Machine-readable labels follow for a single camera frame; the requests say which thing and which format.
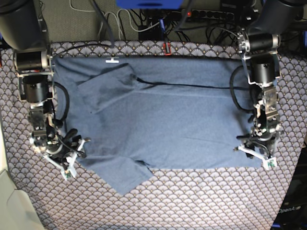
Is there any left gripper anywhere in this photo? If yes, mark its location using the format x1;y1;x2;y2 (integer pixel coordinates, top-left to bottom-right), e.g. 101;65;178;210
234;124;283;161

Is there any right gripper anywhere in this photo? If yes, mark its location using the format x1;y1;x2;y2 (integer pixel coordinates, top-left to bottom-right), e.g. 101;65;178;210
30;128;86;172

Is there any blue T-shirt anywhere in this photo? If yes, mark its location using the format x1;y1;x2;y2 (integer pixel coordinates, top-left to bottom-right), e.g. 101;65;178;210
53;57;261;195

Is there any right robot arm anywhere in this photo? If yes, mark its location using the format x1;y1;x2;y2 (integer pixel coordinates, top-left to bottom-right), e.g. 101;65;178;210
0;0;87;179

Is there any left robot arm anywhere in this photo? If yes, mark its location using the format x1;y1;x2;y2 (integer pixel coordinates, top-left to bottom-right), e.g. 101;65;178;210
229;0;307;167

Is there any fan-patterned tablecloth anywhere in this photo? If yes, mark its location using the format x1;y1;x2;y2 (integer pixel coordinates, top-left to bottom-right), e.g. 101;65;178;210
0;49;307;230

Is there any beige furniture corner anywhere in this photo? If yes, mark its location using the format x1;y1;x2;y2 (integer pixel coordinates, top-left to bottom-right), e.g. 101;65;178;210
0;115;46;230

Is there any black OpenArm box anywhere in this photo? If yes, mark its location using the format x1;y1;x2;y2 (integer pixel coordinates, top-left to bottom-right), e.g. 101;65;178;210
271;146;307;230

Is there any red table clamp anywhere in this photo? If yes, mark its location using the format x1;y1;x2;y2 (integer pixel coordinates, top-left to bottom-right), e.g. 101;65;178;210
163;42;172;56

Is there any black power strip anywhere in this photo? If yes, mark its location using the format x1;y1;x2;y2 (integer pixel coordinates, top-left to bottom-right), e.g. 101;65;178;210
187;10;235;22

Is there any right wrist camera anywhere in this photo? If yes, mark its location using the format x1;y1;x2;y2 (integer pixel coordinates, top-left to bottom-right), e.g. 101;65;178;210
61;170;77;181

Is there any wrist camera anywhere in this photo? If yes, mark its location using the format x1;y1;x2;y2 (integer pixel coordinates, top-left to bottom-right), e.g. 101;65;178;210
262;157;277;170
61;170;77;181

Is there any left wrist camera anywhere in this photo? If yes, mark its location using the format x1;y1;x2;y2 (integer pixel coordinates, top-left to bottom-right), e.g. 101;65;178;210
262;157;277;170

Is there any white cable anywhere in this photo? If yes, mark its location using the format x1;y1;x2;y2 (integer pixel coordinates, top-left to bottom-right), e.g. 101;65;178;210
69;0;161;41

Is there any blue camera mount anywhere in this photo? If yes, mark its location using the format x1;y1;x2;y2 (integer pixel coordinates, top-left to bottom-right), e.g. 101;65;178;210
116;0;183;9

